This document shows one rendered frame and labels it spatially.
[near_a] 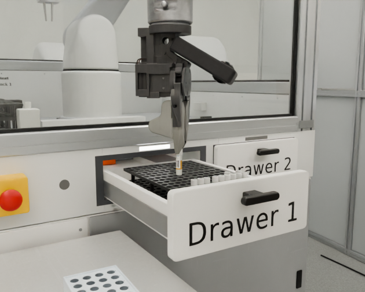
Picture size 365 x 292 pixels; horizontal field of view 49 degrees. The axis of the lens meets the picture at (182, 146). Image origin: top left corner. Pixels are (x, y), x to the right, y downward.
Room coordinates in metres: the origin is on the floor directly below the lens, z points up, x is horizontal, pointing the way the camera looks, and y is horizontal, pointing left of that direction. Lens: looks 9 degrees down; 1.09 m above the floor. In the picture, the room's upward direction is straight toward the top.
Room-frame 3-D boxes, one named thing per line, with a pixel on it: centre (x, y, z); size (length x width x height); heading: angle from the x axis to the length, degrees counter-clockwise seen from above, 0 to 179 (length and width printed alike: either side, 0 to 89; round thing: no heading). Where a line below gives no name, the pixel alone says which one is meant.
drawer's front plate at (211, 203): (0.66, -0.11, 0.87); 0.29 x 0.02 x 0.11; 121
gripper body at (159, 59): (0.69, 0.03, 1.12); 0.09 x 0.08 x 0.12; 79
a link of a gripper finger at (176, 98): (0.67, 0.01, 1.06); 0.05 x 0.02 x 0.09; 169
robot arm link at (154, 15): (0.69, 0.02, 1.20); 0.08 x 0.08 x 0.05
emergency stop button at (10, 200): (0.72, 0.32, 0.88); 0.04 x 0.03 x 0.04; 121
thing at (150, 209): (0.84, 0.00, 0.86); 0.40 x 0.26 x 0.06; 31
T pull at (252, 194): (0.64, -0.12, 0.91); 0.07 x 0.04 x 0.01; 121
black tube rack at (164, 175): (0.83, 0.00, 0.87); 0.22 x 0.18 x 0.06; 31
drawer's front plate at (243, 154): (1.10, -0.21, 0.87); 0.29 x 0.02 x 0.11; 121
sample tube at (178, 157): (0.69, 0.01, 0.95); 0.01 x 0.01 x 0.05
